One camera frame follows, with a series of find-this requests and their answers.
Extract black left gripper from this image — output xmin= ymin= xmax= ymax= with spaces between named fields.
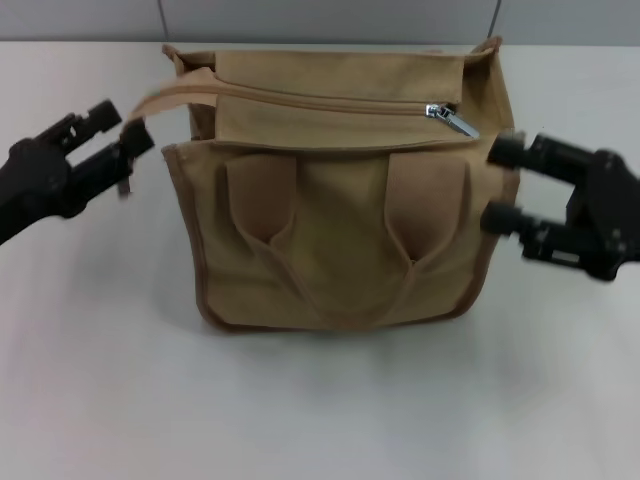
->
xmin=0 ymin=99 xmax=155 ymax=246

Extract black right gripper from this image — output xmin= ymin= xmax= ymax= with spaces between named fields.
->
xmin=479 ymin=132 xmax=640 ymax=281

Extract silver metal zipper pull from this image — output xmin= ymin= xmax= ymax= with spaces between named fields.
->
xmin=424 ymin=102 xmax=480 ymax=139

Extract khaki canvas food bag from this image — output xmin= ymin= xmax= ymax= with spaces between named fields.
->
xmin=127 ymin=35 xmax=519 ymax=335

